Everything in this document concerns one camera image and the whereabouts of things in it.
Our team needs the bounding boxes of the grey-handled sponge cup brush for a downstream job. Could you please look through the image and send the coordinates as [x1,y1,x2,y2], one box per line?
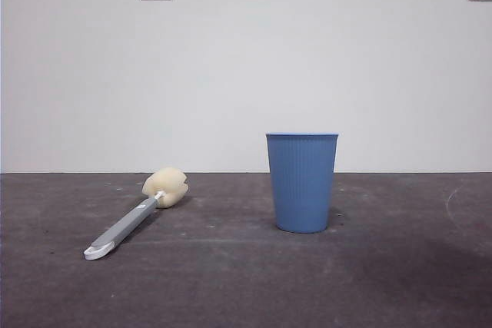
[83,167,189,262]

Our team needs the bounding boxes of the blue ribbed plastic cup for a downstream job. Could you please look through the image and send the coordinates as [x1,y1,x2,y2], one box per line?
[265,132,340,234]

